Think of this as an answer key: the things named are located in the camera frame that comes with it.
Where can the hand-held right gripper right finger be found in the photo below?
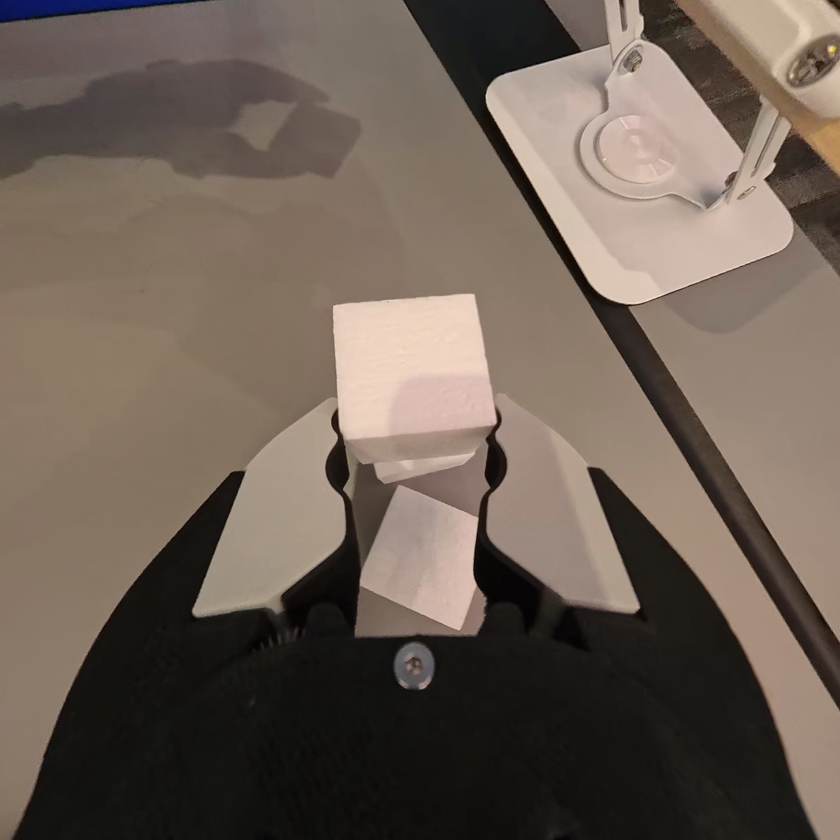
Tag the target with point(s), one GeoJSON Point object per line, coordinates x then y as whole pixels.
{"type": "Point", "coordinates": [558, 525]}

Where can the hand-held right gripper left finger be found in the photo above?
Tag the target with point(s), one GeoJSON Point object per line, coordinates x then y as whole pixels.
{"type": "Point", "coordinates": [275, 525]}

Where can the white hard foam cube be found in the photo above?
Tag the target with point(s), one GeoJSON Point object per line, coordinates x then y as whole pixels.
{"type": "Point", "coordinates": [420, 558]}
{"type": "Point", "coordinates": [407, 367]}
{"type": "Point", "coordinates": [420, 467]}

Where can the wooden book stand white base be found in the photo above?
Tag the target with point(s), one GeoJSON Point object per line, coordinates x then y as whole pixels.
{"type": "Point", "coordinates": [656, 216]}

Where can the blue plastic bin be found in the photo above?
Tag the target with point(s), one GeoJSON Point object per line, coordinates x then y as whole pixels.
{"type": "Point", "coordinates": [65, 6]}

